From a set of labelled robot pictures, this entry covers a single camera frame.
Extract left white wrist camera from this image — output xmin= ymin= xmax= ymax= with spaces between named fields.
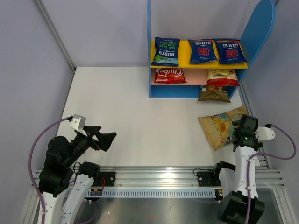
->
xmin=67 ymin=114 xmax=88 ymax=136

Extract light blue cassava chips bag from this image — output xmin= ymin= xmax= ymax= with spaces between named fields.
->
xmin=198 ymin=85 xmax=231 ymax=103

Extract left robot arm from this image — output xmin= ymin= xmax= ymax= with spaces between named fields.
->
xmin=38 ymin=126 xmax=117 ymax=224

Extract blue Burts sea salt bag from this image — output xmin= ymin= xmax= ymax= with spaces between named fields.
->
xmin=151 ymin=37 xmax=180 ymax=67

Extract blue Burts chilli bag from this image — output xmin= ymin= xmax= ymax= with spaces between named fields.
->
xmin=214 ymin=39 xmax=247 ymax=64
xmin=188 ymin=39 xmax=217 ymax=64

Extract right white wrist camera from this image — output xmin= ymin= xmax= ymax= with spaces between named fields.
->
xmin=255 ymin=126 xmax=275 ymax=141

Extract yellow chips bag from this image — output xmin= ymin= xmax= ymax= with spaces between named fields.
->
xmin=198 ymin=106 xmax=248 ymax=151

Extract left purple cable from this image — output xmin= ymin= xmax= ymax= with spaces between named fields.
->
xmin=28 ymin=118 xmax=71 ymax=224

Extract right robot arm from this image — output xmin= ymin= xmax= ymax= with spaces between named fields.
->
xmin=212 ymin=114 xmax=265 ymax=224

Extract red Chuba bag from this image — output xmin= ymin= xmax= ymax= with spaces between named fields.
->
xmin=154 ymin=68 xmax=186 ymax=84
xmin=207 ymin=69 xmax=239 ymax=86

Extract white slotted cable duct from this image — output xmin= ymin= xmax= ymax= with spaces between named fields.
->
xmin=85 ymin=188 xmax=216 ymax=198

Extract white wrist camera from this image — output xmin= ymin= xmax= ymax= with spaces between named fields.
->
xmin=67 ymin=114 xmax=88 ymax=136
xmin=255 ymin=126 xmax=275 ymax=141

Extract blue shelf with coloured boards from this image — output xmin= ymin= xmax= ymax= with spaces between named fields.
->
xmin=147 ymin=0 xmax=276 ymax=98

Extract aluminium mounting rail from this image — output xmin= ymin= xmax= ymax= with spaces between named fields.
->
xmin=32 ymin=165 xmax=285 ymax=189

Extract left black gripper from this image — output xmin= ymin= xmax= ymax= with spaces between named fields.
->
xmin=64 ymin=125 xmax=116 ymax=167

